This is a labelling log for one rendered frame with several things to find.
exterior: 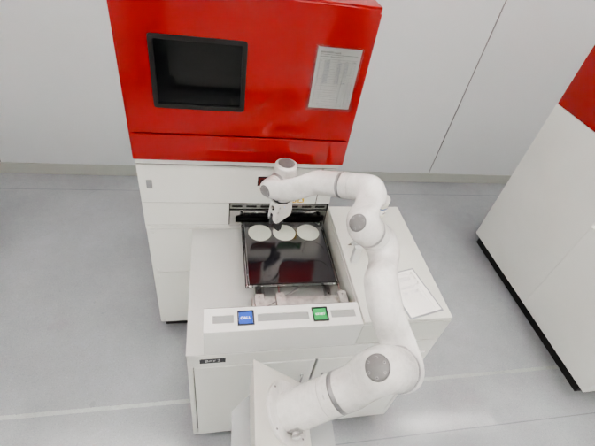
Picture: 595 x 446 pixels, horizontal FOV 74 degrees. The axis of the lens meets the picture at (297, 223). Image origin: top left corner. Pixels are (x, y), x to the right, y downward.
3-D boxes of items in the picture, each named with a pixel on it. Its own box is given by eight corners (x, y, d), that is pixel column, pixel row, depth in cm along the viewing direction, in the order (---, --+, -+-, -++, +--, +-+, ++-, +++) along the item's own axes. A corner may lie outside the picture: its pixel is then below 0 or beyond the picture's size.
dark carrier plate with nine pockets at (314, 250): (243, 223, 177) (243, 222, 176) (319, 223, 184) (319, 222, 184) (249, 285, 152) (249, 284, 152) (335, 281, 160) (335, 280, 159)
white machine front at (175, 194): (146, 225, 178) (134, 149, 151) (321, 224, 195) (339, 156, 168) (145, 230, 176) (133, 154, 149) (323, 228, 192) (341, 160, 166)
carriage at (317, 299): (251, 303, 152) (251, 298, 150) (342, 298, 159) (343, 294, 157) (252, 320, 146) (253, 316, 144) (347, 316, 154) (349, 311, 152)
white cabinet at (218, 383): (197, 327, 235) (191, 229, 181) (351, 319, 255) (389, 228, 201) (193, 444, 190) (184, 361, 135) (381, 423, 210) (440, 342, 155)
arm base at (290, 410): (308, 456, 116) (362, 437, 109) (266, 440, 105) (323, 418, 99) (302, 392, 130) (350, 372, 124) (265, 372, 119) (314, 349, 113)
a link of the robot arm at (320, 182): (327, 212, 129) (259, 201, 147) (352, 191, 139) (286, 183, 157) (322, 187, 124) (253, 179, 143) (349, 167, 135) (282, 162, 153)
